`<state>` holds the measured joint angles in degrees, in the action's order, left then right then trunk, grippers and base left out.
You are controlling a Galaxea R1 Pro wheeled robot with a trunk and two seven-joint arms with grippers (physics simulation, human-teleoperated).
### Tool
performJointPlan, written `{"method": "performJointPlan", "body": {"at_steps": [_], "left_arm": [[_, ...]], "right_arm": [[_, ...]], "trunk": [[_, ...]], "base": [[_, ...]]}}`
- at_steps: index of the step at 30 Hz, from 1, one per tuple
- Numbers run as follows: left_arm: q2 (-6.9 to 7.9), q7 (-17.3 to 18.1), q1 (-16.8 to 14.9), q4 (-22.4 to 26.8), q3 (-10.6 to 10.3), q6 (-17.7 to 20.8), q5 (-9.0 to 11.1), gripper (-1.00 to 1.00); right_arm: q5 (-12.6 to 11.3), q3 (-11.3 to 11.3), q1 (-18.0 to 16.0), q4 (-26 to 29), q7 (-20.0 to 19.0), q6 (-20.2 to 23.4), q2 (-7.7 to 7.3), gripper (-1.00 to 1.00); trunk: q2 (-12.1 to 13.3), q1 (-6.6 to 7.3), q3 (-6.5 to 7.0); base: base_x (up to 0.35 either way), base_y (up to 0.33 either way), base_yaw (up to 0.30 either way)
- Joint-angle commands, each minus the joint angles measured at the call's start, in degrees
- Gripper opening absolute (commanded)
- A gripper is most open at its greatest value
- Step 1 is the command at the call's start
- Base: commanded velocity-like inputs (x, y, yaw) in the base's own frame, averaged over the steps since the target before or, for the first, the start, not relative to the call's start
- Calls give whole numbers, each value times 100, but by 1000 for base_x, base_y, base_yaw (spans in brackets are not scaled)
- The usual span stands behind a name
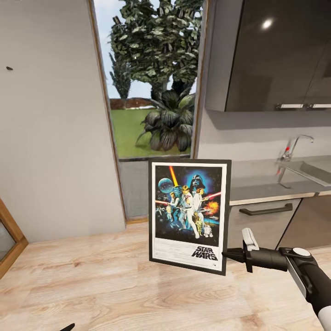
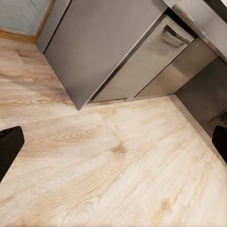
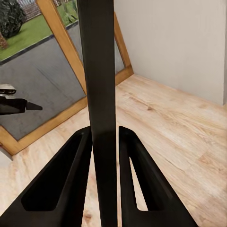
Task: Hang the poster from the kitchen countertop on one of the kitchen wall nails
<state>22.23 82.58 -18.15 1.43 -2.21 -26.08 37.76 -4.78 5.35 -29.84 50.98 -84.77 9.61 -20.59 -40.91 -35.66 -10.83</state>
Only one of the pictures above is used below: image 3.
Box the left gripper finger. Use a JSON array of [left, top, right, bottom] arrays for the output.
[[0, 104, 20, 114], [13, 100, 43, 110]]

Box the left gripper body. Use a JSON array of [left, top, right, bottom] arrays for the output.
[[0, 96, 25, 115]]

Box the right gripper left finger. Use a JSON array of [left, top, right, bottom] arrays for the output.
[[0, 126, 93, 227]]

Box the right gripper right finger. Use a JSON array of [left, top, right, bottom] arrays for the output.
[[119, 126, 198, 227]]

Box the poster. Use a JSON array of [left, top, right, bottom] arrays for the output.
[[77, 0, 118, 227]]

